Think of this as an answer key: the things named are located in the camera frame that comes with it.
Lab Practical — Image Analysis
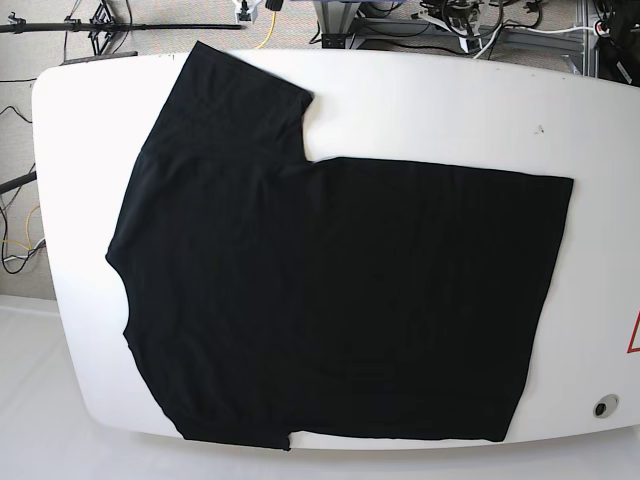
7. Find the white cable at top right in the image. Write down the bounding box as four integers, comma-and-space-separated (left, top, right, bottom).
474, 19, 601, 60

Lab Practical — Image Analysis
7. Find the black stand leg left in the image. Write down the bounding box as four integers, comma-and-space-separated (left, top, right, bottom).
0, 171, 37, 195

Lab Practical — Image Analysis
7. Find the black tripod pole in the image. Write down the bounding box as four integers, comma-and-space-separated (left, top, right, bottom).
1, 22, 243, 34

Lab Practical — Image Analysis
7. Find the right table grommet hole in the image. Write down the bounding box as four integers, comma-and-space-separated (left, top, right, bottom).
593, 394, 620, 419

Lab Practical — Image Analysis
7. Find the yellow cable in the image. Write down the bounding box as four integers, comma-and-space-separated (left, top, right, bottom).
256, 9, 278, 50
0, 204, 46, 260

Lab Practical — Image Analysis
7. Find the yellow cable at top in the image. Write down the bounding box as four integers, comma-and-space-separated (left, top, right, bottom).
256, 9, 278, 50

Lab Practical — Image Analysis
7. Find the grey aluminium frame stand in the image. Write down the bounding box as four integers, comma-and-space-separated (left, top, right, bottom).
312, 1, 598, 77

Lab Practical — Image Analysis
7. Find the yellow cable at left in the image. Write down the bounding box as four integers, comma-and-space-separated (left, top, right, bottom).
0, 204, 46, 260

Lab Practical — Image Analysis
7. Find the red triangle sticker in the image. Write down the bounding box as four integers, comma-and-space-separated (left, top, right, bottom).
627, 314, 640, 353

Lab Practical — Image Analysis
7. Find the black T-shirt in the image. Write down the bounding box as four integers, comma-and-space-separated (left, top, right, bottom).
106, 43, 574, 450

